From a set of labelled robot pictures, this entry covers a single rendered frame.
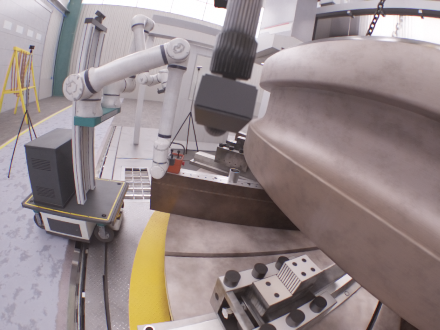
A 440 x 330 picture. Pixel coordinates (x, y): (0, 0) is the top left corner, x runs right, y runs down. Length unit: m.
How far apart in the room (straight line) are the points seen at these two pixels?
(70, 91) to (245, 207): 1.51
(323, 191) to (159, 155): 0.86
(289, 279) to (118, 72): 1.22
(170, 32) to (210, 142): 2.61
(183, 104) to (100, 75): 3.36
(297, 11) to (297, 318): 4.31
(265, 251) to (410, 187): 1.16
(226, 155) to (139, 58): 1.81
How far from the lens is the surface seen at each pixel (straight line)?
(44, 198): 1.93
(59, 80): 15.26
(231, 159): 2.56
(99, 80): 1.18
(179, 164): 1.55
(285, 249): 1.74
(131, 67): 1.12
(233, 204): 1.69
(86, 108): 1.39
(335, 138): 1.03
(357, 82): 0.86
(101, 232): 1.85
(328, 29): 5.61
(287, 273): 0.81
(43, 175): 1.81
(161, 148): 1.15
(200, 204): 1.68
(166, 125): 1.25
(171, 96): 1.23
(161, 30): 4.22
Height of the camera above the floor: 1.35
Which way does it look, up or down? 20 degrees down
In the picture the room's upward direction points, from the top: 12 degrees clockwise
